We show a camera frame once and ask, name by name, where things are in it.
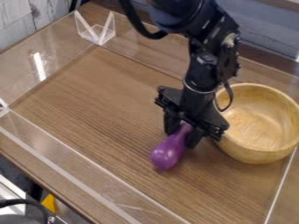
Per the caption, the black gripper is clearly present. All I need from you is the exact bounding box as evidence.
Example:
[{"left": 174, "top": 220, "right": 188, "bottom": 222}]
[{"left": 155, "top": 86, "right": 230, "bottom": 148}]

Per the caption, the purple toy eggplant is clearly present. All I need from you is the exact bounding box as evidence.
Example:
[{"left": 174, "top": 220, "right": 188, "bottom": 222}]
[{"left": 151, "top": 123, "right": 192, "bottom": 171}]

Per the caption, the brown wooden bowl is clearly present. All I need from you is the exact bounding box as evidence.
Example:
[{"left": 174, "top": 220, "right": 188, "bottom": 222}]
[{"left": 218, "top": 83, "right": 299, "bottom": 165}]

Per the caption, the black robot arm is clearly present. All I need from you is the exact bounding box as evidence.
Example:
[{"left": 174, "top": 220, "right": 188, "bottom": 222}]
[{"left": 119, "top": 0, "right": 240, "bottom": 148}]

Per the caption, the clear acrylic enclosure wall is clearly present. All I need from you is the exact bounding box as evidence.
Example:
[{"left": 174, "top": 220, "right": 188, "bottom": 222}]
[{"left": 0, "top": 6, "right": 299, "bottom": 224}]

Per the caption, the clear acrylic corner bracket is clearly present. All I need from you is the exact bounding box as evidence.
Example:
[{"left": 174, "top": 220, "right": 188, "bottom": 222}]
[{"left": 74, "top": 11, "right": 116, "bottom": 46}]

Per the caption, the black cable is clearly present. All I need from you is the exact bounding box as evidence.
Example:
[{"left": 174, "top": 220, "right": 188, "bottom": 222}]
[{"left": 0, "top": 199, "right": 48, "bottom": 224}]

